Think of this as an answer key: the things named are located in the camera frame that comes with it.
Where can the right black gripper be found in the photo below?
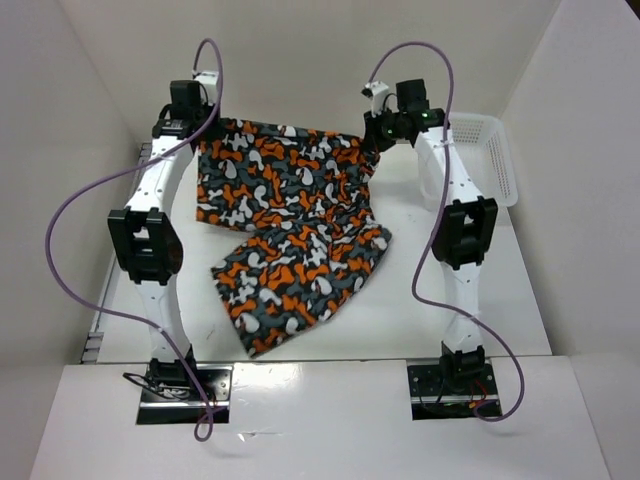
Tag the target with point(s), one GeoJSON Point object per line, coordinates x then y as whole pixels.
{"type": "Point", "coordinates": [373, 140]}

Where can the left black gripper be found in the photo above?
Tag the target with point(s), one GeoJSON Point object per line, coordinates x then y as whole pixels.
{"type": "Point", "coordinates": [210, 108]}

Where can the orange camouflage shorts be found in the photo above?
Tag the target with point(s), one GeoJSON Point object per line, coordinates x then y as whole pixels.
{"type": "Point", "coordinates": [302, 198]}

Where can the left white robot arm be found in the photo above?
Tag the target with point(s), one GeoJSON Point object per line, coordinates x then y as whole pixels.
{"type": "Point", "coordinates": [146, 244]}

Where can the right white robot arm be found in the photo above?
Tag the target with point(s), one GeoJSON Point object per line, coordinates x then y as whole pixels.
{"type": "Point", "coordinates": [465, 216]}

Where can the white plastic basket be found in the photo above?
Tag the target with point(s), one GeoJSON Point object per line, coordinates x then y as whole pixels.
{"type": "Point", "coordinates": [482, 146]}

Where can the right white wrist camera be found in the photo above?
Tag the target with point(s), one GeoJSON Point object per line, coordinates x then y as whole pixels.
{"type": "Point", "coordinates": [376, 92]}

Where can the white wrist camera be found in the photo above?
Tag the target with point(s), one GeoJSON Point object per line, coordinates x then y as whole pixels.
{"type": "Point", "coordinates": [376, 92]}
{"type": "Point", "coordinates": [209, 81]}

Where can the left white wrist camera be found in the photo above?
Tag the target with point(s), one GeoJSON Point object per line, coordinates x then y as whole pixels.
{"type": "Point", "coordinates": [209, 81]}

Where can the aluminium table edge rail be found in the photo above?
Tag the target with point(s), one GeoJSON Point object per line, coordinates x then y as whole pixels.
{"type": "Point", "coordinates": [95, 334]}

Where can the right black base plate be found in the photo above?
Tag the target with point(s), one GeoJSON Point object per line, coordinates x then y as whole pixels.
{"type": "Point", "coordinates": [434, 398]}

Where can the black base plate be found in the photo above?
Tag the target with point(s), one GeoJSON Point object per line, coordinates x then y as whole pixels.
{"type": "Point", "coordinates": [434, 398]}
{"type": "Point", "coordinates": [161, 404]}

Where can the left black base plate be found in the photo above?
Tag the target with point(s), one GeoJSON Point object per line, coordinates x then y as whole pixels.
{"type": "Point", "coordinates": [161, 404]}

